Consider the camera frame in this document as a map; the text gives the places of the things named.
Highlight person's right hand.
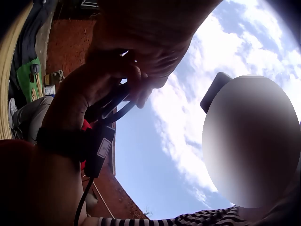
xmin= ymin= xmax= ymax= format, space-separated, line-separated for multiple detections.
xmin=42 ymin=62 xmax=141 ymax=129

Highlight person's left hand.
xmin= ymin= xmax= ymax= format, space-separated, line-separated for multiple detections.
xmin=86 ymin=0 xmax=224 ymax=109

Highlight person's left fingers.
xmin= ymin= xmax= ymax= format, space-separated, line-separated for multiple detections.
xmin=122 ymin=65 xmax=151 ymax=109

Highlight black handled tool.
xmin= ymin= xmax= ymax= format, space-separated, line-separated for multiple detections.
xmin=87 ymin=49 xmax=138 ymax=124

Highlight black wrist band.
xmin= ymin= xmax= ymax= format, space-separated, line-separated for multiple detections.
xmin=36 ymin=125 xmax=116 ymax=178

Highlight white bucket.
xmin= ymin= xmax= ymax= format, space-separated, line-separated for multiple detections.
xmin=43 ymin=85 xmax=56 ymax=96

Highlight window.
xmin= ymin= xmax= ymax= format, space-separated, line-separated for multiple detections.
xmin=81 ymin=0 xmax=100 ymax=9

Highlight person's legs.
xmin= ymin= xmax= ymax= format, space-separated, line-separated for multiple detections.
xmin=8 ymin=95 xmax=55 ymax=141

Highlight green mat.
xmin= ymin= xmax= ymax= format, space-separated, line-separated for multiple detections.
xmin=16 ymin=58 xmax=45 ymax=103

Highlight dark tarp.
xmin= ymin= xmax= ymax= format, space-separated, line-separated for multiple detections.
xmin=11 ymin=0 xmax=55 ymax=89

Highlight bundle of pale bamboo strips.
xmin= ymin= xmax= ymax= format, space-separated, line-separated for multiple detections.
xmin=0 ymin=4 xmax=34 ymax=140

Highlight person's body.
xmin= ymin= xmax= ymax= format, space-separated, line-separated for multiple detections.
xmin=87 ymin=184 xmax=301 ymax=226

